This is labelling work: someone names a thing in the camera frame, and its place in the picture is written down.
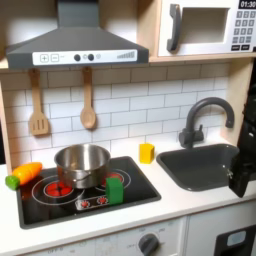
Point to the green toy block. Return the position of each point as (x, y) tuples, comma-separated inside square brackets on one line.
[(115, 191)]

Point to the yellow toy block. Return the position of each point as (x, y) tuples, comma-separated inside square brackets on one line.
[(146, 153)]

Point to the dark grey sink basin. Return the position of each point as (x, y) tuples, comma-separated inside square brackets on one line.
[(200, 166)]

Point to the dark grey tap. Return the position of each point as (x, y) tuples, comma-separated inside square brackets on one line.
[(196, 126)]

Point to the black dishwasher panel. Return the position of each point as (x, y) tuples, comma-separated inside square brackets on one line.
[(235, 240)]

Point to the grey oven knob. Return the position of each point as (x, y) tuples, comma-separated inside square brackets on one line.
[(148, 244)]

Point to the white oven front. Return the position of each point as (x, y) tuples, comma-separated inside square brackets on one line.
[(110, 241)]

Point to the white toy microwave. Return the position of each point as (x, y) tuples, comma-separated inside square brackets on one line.
[(206, 26)]

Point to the black stove top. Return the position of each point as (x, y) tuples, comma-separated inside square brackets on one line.
[(87, 195)]

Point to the steel pot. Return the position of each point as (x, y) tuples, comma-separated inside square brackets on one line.
[(82, 165)]

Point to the wooden spoon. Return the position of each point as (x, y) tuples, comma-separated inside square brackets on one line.
[(87, 106)]

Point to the wooden slotted spatula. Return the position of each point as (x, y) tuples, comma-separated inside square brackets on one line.
[(38, 113)]

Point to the grey range hood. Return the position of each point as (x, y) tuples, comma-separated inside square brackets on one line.
[(77, 40)]

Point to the orange toy carrot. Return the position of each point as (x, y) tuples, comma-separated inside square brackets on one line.
[(25, 173)]

